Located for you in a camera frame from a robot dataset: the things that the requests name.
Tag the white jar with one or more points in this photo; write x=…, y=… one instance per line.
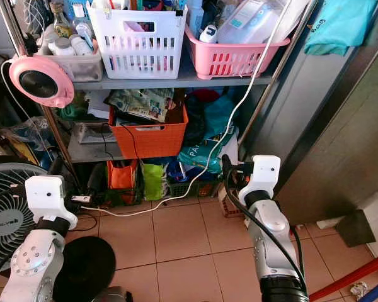
x=64, y=46

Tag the green plastic crate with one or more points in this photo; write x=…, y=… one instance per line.
x=192, y=189

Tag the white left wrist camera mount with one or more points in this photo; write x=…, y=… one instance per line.
x=49, y=201

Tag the grey standing fan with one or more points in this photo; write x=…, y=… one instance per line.
x=5, y=223

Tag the large white plastic bottle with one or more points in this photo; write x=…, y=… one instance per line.
x=246, y=25

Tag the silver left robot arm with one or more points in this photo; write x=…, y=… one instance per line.
x=33, y=261

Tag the teal plastic bag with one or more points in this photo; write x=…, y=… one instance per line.
x=205, y=154

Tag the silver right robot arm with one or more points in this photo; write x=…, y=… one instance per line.
x=274, y=236

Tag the green bag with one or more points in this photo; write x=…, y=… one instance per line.
x=154, y=182

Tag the metal shelf rack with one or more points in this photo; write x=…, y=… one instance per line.
x=151, y=83

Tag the stainless steel fridge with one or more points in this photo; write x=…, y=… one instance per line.
x=327, y=126

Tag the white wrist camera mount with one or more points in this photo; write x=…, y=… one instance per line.
x=263, y=173
x=49, y=201

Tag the grey flat appliance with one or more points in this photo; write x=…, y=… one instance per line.
x=91, y=132

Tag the crumpled white paper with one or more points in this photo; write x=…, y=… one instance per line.
x=358, y=289

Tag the grey plastic tray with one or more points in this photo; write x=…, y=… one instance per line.
x=88, y=68

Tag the clear plastic bag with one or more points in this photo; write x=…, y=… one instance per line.
x=25, y=135

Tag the orange plastic basket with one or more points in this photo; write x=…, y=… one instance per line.
x=148, y=141

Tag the teal cloth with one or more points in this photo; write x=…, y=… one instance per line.
x=340, y=25

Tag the glass bottle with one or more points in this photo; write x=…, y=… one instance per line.
x=62, y=25

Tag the grey left robot leg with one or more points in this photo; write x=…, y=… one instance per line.
x=112, y=296

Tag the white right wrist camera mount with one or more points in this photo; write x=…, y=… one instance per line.
x=263, y=173

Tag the pink plastic basket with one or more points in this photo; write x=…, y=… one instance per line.
x=233, y=63

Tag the orange bag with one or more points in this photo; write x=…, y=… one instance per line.
x=123, y=176

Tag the white plastic basket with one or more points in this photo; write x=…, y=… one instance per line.
x=135, y=60

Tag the printed newspaper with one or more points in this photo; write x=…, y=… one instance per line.
x=142, y=102

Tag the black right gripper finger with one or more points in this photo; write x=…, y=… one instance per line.
x=227, y=168

